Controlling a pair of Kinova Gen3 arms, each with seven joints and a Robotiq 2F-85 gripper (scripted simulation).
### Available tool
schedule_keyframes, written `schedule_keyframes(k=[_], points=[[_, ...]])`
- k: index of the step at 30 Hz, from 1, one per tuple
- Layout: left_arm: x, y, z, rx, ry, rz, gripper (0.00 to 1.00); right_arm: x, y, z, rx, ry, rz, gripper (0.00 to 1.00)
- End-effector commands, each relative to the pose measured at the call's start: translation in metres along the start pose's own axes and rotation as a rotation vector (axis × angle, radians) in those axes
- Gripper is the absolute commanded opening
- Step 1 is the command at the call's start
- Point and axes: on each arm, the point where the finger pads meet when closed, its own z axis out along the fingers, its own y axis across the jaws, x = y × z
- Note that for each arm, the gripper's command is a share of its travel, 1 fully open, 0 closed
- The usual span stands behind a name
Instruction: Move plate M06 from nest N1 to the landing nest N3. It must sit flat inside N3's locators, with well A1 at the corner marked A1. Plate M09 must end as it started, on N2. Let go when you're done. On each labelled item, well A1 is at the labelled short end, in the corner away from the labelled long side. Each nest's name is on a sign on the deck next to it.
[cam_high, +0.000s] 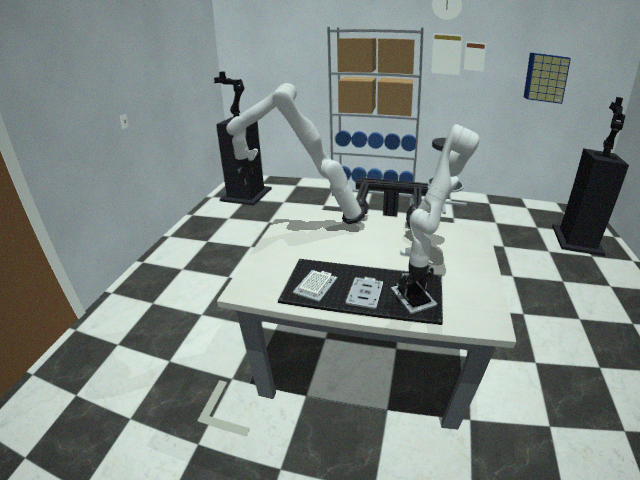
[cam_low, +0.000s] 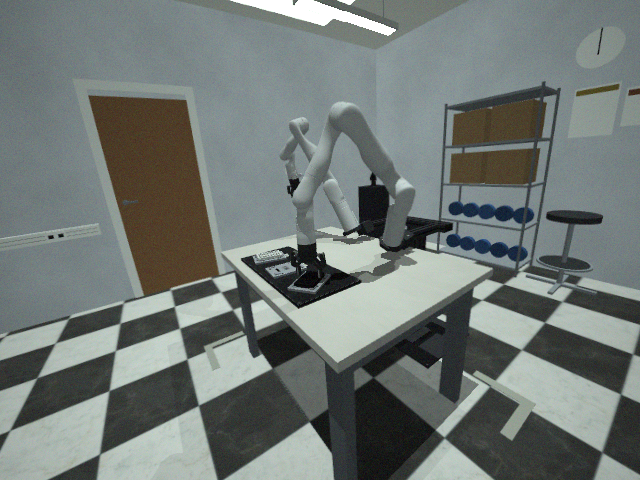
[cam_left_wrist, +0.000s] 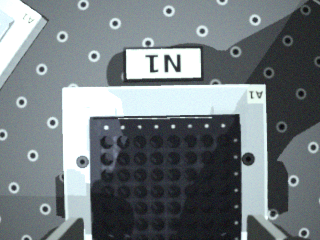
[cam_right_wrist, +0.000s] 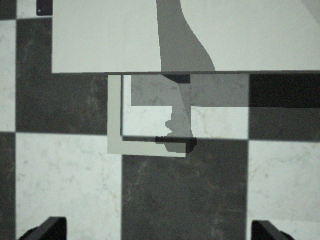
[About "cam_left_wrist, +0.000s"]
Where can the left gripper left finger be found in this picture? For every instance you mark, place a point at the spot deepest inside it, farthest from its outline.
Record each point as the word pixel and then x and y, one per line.
pixel 71 229

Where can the white n1 sign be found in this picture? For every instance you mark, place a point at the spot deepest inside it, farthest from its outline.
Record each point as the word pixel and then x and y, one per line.
pixel 164 63

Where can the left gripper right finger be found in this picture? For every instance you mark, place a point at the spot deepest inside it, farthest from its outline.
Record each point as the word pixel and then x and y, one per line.
pixel 259 228

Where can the black well plate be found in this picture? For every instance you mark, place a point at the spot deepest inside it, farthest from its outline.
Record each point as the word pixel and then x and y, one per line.
pixel 160 209

